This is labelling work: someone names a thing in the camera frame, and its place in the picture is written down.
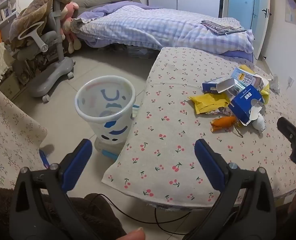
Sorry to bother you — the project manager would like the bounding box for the person's left hand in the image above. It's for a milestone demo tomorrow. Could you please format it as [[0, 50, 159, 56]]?
[[120, 227, 146, 240]]

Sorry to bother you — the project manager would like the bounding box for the dark brown fleece clothing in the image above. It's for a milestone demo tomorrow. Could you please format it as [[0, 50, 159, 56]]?
[[0, 184, 127, 240]]

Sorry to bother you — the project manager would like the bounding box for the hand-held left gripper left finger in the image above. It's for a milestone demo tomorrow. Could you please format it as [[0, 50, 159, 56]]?
[[9, 138, 102, 240]]

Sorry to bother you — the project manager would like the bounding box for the cherry print tablecloth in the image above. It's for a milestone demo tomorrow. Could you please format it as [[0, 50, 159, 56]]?
[[102, 46, 296, 209]]

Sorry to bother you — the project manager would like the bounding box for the white blue-print trash bin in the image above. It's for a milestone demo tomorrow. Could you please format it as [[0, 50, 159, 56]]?
[[75, 75, 137, 147]]

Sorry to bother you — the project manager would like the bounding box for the light blue milk carton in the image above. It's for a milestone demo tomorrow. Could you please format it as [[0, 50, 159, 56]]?
[[231, 67, 270, 91]]

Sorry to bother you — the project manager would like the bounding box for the blue plastic stick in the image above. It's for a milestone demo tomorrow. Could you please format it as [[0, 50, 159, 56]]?
[[38, 149, 50, 169]]

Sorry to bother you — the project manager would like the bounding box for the purple bed sheet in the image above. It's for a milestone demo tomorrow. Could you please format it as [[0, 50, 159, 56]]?
[[222, 49, 254, 63]]

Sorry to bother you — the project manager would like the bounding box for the orange snack wrapper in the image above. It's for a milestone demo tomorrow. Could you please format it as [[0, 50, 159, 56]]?
[[210, 116, 239, 132]]

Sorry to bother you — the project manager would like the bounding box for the black cable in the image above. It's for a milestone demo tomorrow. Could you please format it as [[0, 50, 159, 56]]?
[[100, 193, 191, 236]]

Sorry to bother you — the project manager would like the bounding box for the folded grey plaid cloth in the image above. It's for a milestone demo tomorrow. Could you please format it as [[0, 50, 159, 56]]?
[[200, 19, 248, 36]]

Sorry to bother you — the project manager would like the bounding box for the white tissue wad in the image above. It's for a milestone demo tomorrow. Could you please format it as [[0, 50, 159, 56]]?
[[252, 114, 266, 132]]

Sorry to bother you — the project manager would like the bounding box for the light blue door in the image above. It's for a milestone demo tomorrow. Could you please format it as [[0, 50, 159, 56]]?
[[226, 0, 272, 61]]

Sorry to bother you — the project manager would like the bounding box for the dark blue cardboard box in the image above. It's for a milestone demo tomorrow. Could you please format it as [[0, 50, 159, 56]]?
[[228, 84, 265, 126]]

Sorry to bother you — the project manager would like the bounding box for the small blue white carton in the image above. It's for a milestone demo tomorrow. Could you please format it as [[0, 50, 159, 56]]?
[[202, 77, 236, 94]]

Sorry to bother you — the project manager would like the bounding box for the brown fleece blanket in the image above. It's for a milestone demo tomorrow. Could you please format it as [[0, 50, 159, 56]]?
[[9, 0, 72, 48]]

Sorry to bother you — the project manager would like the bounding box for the floral print cloth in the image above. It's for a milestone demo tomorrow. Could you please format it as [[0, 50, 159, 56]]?
[[0, 79, 48, 188]]

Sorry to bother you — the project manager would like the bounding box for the crumpled white tissue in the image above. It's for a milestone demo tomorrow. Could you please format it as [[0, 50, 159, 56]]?
[[269, 73, 281, 94]]

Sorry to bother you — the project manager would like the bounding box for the pink plush toy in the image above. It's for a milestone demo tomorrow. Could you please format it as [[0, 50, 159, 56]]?
[[61, 2, 83, 53]]

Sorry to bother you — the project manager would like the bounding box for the yellow plastic packet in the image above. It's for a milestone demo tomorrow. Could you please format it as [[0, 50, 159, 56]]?
[[189, 93, 229, 115]]

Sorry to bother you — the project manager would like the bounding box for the purple plaid quilt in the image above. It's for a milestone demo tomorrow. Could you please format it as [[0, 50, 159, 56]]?
[[70, 1, 255, 58]]

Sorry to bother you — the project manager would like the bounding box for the grey ergonomic chair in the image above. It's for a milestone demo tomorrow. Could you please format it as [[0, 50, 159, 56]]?
[[10, 0, 76, 103]]

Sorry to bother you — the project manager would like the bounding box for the yellow green sponge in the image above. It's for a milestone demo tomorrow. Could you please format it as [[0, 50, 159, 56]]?
[[239, 65, 271, 103]]

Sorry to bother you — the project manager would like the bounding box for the grey headboard cushion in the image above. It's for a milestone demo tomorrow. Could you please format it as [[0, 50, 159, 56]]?
[[71, 0, 141, 18]]

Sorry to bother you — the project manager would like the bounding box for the silver foil wrapper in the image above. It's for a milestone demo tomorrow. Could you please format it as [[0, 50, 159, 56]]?
[[217, 106, 237, 117]]

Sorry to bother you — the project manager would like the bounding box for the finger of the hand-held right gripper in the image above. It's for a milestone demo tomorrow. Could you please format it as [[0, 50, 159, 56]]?
[[277, 117, 296, 173]]

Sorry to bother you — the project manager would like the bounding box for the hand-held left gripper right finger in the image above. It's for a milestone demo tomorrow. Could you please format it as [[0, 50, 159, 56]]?
[[183, 138, 277, 240]]

